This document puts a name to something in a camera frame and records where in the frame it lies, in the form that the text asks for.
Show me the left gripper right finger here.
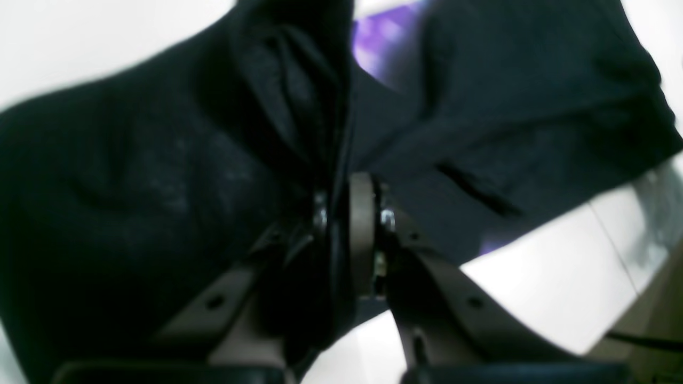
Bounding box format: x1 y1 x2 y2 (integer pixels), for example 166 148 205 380
350 173 582 374

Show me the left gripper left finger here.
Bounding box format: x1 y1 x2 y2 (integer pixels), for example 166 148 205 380
151 192 328 369

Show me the black T-shirt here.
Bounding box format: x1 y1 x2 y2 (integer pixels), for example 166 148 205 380
2 1 681 383

